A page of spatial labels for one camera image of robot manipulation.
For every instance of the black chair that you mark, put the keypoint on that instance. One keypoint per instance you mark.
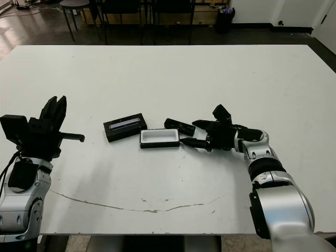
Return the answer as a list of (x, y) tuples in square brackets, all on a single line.
[(173, 6), (120, 6)]

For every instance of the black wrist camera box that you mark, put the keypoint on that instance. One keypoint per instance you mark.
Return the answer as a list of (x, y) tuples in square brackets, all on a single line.
[(13, 128), (221, 113)]

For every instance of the white door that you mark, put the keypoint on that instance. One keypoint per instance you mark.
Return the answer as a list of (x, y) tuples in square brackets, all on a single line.
[(325, 18)]

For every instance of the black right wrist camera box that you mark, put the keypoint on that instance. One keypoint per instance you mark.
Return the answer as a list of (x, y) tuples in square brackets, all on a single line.
[(221, 113)]

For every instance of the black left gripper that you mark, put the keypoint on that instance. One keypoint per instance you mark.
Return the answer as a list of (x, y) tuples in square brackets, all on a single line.
[(42, 141)]

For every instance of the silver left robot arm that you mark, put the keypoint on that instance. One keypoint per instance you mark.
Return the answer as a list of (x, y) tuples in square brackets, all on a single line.
[(23, 199)]

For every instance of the light wooden board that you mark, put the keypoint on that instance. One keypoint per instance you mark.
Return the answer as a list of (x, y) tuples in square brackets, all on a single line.
[(148, 15)]

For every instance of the black box lid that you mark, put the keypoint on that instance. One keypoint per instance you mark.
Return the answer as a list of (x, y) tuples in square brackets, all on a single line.
[(124, 132)]

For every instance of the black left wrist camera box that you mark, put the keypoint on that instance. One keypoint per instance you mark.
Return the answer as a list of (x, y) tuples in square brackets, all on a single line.
[(13, 128)]

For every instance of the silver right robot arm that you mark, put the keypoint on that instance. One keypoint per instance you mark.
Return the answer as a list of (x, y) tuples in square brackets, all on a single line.
[(283, 207)]

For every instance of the black box base white insert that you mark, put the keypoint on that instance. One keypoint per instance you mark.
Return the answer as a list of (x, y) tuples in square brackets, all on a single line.
[(160, 145)]

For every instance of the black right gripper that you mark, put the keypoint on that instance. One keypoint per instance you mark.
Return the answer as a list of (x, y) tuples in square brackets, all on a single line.
[(221, 137)]

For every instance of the slim black camera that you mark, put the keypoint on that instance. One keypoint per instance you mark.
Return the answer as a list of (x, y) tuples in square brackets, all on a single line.
[(178, 126)]

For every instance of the black trash bin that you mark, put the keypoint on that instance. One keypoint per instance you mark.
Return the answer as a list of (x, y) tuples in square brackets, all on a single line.
[(225, 21)]

